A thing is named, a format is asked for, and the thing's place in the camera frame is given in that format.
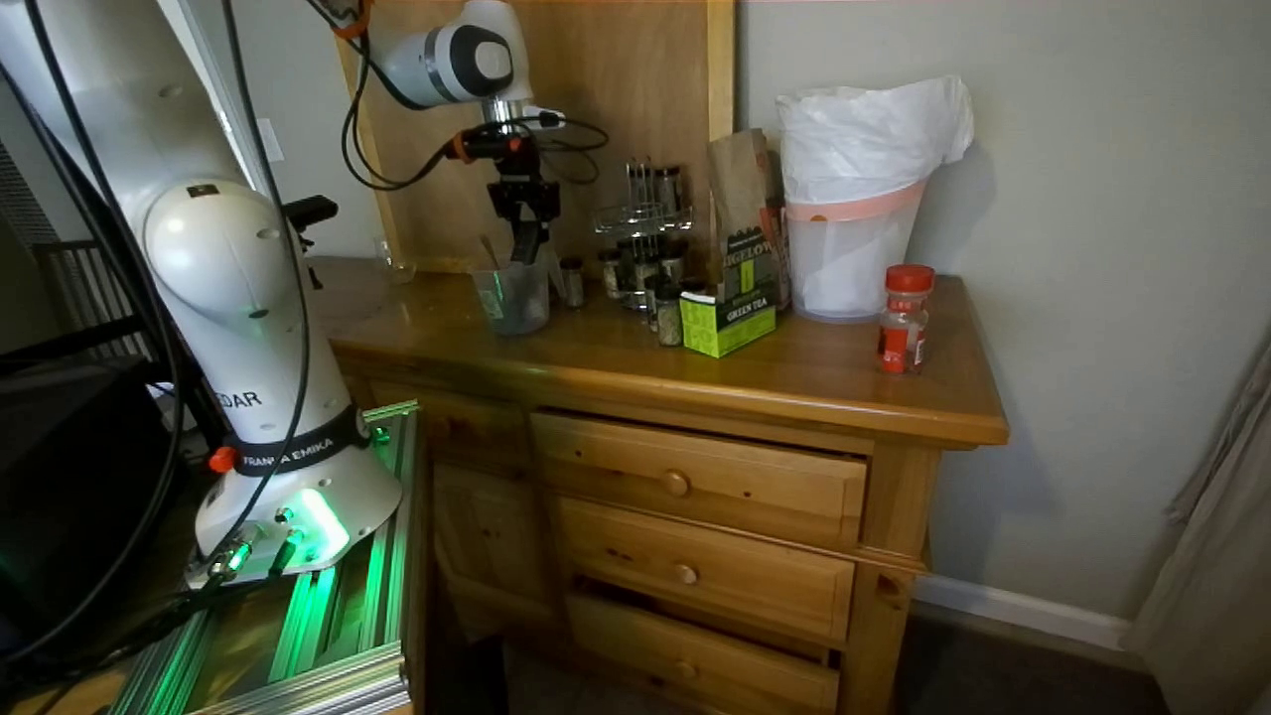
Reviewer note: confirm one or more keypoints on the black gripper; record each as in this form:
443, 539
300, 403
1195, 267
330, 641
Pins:
523, 191

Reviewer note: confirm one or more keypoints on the red capped spice jar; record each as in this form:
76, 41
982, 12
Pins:
907, 316

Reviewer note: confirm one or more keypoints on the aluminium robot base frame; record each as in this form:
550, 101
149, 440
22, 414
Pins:
317, 647

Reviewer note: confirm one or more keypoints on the green and black box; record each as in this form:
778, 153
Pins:
719, 326

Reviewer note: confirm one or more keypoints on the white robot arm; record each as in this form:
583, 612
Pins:
151, 109

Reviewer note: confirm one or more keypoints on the beige curtain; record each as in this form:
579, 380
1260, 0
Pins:
1204, 623

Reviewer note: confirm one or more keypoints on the small metal shaker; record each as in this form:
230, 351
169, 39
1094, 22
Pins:
568, 284

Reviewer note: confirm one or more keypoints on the wooden dresser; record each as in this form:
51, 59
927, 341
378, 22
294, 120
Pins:
742, 534

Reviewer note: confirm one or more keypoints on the wooden board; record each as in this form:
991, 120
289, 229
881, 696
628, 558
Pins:
640, 81

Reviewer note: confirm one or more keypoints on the brown paper bag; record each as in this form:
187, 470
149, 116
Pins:
747, 233

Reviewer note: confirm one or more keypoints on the white lined trash bin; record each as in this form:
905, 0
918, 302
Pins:
857, 163

